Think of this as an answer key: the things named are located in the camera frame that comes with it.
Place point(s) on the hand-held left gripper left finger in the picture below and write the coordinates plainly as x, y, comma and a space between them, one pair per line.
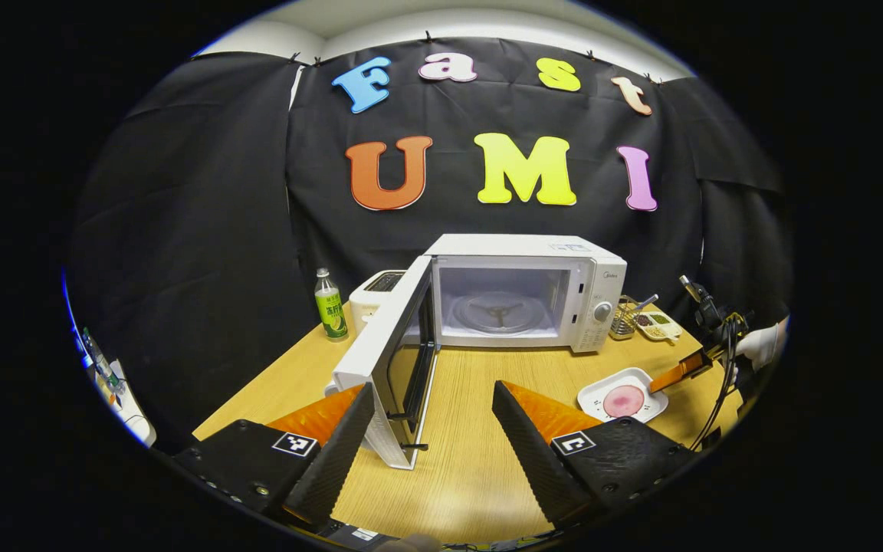
334, 460

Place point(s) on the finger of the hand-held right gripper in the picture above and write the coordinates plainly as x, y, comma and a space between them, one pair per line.
679, 374

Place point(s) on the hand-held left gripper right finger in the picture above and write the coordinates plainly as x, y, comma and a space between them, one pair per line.
537, 460

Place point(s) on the pink round food slice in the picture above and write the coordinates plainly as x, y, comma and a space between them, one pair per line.
624, 401

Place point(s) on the white square plate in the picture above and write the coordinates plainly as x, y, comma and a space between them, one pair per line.
591, 400

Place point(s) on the white microwave oven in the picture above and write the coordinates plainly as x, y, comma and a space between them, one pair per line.
503, 245

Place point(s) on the glass microwave turntable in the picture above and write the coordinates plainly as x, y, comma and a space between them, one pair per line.
487, 322

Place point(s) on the white divided grain dish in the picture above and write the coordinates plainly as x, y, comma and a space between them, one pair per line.
660, 328

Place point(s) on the green label drink bottle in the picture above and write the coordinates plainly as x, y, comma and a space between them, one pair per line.
330, 310

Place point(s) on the white toaster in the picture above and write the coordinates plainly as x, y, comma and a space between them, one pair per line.
369, 303

